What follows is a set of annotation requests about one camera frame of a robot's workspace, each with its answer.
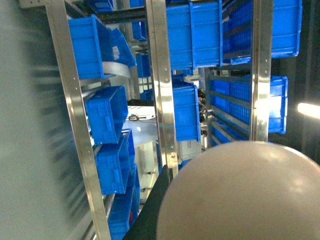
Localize blue crate left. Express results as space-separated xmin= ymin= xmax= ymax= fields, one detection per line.
xmin=172 ymin=81 xmax=201 ymax=142

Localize blue crate right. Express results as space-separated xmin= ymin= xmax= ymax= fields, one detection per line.
xmin=166 ymin=0 xmax=223 ymax=70

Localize metal shelf rack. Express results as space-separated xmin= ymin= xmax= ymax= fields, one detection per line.
xmin=18 ymin=0 xmax=305 ymax=240

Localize blue crate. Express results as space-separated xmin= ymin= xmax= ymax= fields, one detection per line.
xmin=172 ymin=81 xmax=201 ymax=142
xmin=166 ymin=0 xmax=223 ymax=70

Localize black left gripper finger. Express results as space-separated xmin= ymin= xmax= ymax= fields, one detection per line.
xmin=123 ymin=165 xmax=173 ymax=240

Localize beige plastic dustpan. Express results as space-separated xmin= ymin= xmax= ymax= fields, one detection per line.
xmin=156 ymin=141 xmax=320 ymax=240

